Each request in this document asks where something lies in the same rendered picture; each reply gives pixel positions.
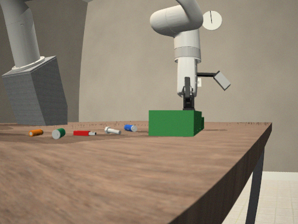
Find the blue battery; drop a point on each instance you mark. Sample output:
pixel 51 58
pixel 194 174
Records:
pixel 131 128

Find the orange battery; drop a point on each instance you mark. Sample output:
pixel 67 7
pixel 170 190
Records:
pixel 35 132

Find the green aa battery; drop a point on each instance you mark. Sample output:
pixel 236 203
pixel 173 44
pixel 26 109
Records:
pixel 58 133

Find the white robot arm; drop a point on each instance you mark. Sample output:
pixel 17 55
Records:
pixel 182 22

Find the red usb stick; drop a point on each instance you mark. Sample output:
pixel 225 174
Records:
pixel 87 133

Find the green bin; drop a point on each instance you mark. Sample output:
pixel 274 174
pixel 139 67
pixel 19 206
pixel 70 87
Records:
pixel 177 123

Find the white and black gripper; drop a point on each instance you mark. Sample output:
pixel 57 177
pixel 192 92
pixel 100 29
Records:
pixel 187 80

